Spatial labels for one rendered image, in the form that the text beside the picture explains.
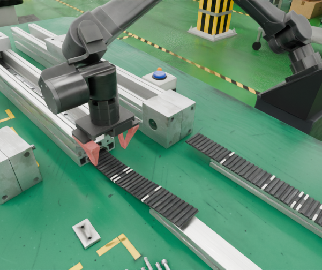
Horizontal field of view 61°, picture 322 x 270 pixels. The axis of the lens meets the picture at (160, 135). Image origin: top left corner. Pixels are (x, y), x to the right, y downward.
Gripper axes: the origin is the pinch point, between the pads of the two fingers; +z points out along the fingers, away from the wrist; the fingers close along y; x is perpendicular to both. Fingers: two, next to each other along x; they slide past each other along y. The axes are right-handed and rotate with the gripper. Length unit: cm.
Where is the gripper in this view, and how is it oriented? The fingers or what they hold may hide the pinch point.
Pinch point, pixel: (109, 152)
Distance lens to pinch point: 60.9
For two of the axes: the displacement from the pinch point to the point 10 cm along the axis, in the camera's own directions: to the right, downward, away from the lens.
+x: 7.1, 4.5, -5.4
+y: -7.0, 4.2, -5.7
